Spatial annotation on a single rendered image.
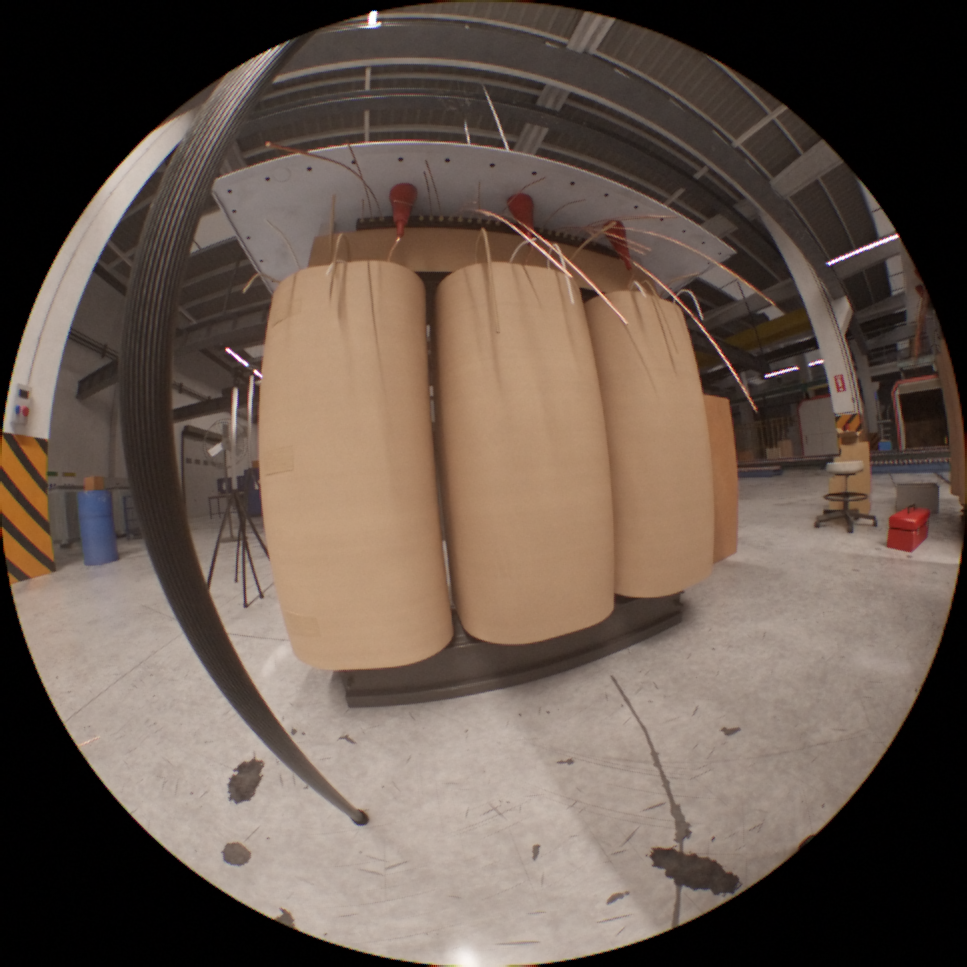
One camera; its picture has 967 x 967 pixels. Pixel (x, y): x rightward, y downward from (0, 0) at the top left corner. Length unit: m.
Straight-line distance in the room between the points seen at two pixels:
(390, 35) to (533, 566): 4.41
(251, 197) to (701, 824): 1.61
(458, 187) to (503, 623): 1.10
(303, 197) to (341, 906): 1.42
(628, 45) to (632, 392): 10.00
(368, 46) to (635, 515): 4.46
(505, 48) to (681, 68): 7.34
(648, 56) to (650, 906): 11.06
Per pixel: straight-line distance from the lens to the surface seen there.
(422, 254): 0.87
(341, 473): 0.58
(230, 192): 1.03
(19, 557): 4.75
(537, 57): 4.36
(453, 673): 0.86
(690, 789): 0.69
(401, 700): 0.88
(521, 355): 0.66
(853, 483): 3.31
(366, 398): 0.59
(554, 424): 0.64
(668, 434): 0.86
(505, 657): 0.86
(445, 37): 4.22
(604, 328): 0.93
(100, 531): 4.79
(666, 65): 10.88
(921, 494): 3.60
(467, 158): 0.91
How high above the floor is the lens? 0.57
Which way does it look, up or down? 1 degrees down
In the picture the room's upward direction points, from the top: 5 degrees counter-clockwise
